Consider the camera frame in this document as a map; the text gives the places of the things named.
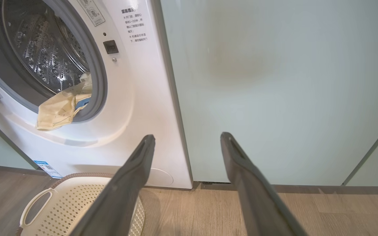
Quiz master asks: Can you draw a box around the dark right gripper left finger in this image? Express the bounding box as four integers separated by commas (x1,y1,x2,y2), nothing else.
69,134,156,236

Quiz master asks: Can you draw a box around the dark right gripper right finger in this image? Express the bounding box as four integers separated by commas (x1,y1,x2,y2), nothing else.
220,132,309,236

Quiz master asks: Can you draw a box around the blue garment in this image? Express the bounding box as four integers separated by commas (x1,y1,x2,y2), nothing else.
74,97,91,110

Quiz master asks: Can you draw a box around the pale yellow garment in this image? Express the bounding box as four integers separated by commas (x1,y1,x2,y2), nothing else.
36,72,93,131

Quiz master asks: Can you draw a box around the cream perforated laundry basket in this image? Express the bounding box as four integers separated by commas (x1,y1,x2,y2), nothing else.
16,172,146,236

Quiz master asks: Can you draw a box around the white front-load washing machine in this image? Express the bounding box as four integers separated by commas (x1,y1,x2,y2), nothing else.
0,0,194,190

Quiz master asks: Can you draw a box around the blue energy label sticker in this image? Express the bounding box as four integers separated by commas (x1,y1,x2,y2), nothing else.
33,160,63,179

